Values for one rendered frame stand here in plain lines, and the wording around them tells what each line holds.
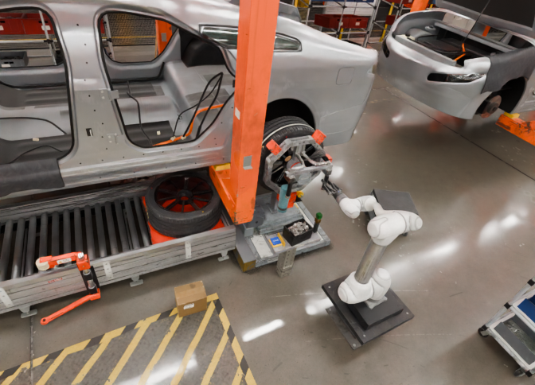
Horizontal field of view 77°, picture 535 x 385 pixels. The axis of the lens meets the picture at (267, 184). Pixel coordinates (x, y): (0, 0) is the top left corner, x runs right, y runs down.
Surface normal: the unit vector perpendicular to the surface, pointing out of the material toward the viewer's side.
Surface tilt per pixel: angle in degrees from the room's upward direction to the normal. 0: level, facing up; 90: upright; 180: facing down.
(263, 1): 90
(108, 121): 89
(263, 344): 0
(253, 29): 90
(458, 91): 90
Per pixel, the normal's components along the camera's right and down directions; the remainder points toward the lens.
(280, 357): 0.11, -0.77
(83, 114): 0.42, 0.58
